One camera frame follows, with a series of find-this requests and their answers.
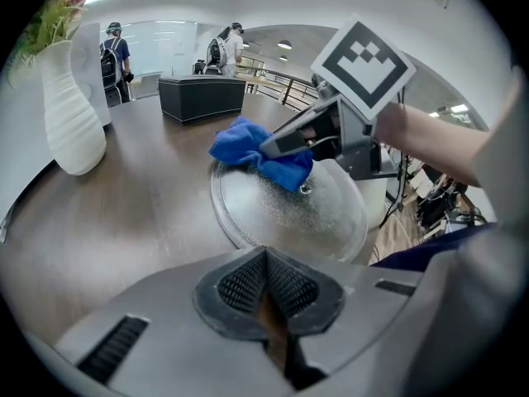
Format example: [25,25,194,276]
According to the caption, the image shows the green plant with pink flowers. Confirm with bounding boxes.
[6,0,89,87]

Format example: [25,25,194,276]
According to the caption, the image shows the person's right forearm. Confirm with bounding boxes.
[376,101,493,189]

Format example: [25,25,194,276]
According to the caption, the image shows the metal railing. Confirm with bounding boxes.
[237,65,320,112]

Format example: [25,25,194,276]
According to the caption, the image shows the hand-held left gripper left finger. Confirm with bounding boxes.
[53,246,295,393]

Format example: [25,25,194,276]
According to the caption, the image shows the white cylindrical container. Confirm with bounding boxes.
[354,176,390,230]

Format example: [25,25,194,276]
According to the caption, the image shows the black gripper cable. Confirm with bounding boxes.
[379,88,412,227]

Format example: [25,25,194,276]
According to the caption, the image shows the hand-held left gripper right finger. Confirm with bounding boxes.
[264,246,427,388]

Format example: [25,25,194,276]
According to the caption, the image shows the person's dark blue trousers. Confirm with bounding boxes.
[369,223,498,273]

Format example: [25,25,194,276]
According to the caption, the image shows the black leather box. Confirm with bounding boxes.
[158,74,247,127]

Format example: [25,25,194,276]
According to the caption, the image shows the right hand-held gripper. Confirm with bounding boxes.
[259,13,417,181]

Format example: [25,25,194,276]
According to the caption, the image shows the blue cloth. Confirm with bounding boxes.
[208,116,315,193]

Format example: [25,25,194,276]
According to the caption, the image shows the white ribbed vase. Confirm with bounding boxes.
[38,40,107,176]

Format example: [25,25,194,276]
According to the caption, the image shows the person's grey shirt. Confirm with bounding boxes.
[407,66,529,397]

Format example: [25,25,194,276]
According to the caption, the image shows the white appliance with knobs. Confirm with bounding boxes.
[69,22,113,128]

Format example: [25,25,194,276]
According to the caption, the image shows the glass microwave turntable plate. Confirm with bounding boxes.
[209,157,369,263]

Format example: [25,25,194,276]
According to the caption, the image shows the black and grey backpack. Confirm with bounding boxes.
[206,37,229,74]

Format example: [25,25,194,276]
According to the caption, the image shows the glass partition wall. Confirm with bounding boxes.
[98,19,199,79]

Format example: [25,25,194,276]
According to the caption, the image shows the cluttered office desks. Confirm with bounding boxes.
[407,161,489,240]

